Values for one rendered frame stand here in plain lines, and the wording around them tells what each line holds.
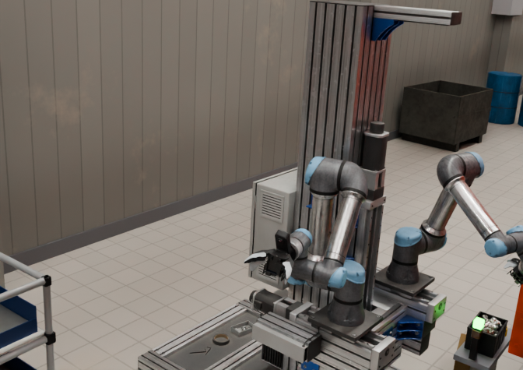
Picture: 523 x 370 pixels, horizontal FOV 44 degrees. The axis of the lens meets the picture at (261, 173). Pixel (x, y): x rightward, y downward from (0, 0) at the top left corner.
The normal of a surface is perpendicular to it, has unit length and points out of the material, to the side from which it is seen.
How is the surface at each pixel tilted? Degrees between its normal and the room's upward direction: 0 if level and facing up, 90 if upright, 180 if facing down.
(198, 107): 90
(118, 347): 0
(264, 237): 90
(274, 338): 90
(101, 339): 0
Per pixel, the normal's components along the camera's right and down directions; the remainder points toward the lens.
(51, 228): 0.78, 0.23
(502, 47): -0.63, 0.21
